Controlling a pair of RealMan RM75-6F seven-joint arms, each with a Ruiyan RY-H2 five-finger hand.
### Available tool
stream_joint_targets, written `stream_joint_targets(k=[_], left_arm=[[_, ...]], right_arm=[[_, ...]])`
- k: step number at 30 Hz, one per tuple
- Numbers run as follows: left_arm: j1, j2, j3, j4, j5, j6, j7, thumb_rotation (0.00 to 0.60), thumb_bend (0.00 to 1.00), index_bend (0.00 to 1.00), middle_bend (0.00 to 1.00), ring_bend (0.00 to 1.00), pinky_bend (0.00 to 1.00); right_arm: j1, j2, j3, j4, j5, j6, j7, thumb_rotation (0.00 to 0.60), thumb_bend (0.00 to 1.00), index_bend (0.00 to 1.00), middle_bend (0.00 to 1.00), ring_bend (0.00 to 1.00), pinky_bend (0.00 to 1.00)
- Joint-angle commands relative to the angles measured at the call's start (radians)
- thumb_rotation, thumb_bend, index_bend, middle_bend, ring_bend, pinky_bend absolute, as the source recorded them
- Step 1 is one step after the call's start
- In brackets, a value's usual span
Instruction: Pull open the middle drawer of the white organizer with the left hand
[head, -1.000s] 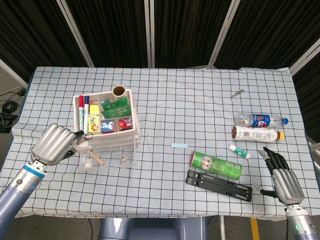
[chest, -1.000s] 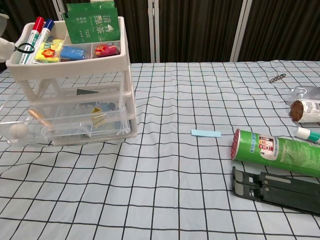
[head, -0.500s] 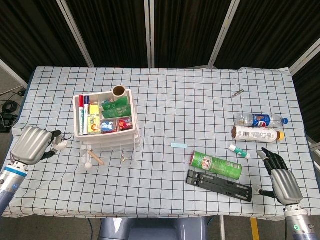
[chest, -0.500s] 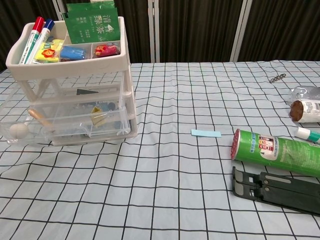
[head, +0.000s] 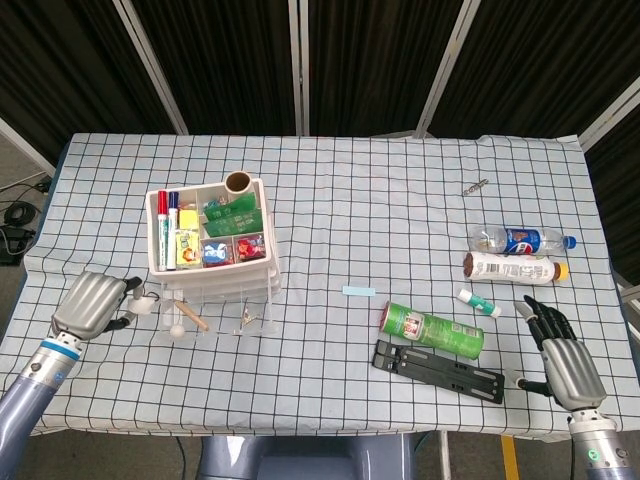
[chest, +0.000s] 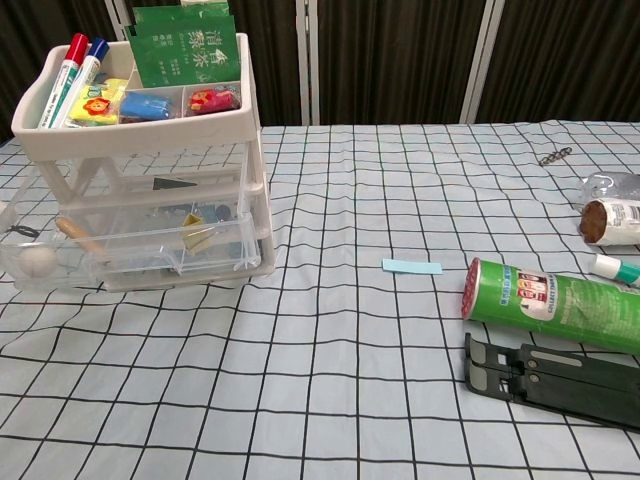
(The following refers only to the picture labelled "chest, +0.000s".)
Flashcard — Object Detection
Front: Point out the clear plastic drawer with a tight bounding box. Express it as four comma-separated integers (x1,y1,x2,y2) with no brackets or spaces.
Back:
0,164,264,294
62,192,266,236

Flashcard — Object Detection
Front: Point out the white plastic drawer organizer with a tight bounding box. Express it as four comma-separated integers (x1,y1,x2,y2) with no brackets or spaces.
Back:
10,32,275,294

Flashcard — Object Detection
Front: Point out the light blue paper strip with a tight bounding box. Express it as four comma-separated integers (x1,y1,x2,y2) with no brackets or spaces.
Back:
380,258,445,276

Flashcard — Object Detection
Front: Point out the blue checked tablecloth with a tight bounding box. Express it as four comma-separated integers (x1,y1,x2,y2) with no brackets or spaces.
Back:
0,119,640,480

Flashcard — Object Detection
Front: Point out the gold binder clip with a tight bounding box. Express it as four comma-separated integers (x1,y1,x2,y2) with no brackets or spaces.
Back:
180,212,217,251

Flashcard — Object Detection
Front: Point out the black triangular piece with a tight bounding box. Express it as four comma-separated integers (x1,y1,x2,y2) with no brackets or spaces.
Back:
152,177,199,192

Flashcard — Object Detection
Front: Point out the red snack packet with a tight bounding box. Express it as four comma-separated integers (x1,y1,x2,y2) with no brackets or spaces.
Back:
187,87,240,115

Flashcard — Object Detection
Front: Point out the dark folding screen divider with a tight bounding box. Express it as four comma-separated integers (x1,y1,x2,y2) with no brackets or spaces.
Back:
0,0,640,142

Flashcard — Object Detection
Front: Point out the blue snack packet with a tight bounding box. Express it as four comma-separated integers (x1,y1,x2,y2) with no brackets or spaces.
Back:
118,92,174,121

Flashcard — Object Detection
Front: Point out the green tea packet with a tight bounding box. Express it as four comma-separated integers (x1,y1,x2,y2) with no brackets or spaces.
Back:
130,5,240,89

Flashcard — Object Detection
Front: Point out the green chips can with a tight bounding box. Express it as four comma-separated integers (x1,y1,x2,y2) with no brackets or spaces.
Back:
460,257,640,355

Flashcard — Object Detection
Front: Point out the wooden stick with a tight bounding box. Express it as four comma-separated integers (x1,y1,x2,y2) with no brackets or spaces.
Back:
54,217,114,266

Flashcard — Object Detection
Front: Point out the yellow lion sticker packet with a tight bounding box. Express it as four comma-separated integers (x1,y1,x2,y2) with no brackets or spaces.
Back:
68,84,121,126

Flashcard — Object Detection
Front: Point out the black folding stand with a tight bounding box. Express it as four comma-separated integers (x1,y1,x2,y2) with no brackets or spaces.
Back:
463,332,640,432

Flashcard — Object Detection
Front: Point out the pale wooden ball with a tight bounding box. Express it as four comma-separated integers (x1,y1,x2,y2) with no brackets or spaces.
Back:
18,247,56,278

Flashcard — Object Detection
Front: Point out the blue cap whiteboard marker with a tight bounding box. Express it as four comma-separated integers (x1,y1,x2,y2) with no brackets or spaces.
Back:
52,37,110,130

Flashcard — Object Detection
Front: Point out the white green glue stick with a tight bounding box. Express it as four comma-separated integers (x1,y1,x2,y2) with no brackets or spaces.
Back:
588,253,640,289

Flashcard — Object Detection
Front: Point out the clear bottle brown cap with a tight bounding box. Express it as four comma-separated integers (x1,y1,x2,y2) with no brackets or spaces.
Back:
578,198,640,247

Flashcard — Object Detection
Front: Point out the red cap whiteboard marker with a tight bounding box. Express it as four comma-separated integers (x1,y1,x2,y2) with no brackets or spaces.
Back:
38,32,90,130

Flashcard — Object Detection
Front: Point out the small metal keychain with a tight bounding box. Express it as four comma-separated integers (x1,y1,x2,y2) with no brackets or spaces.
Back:
538,146,573,166

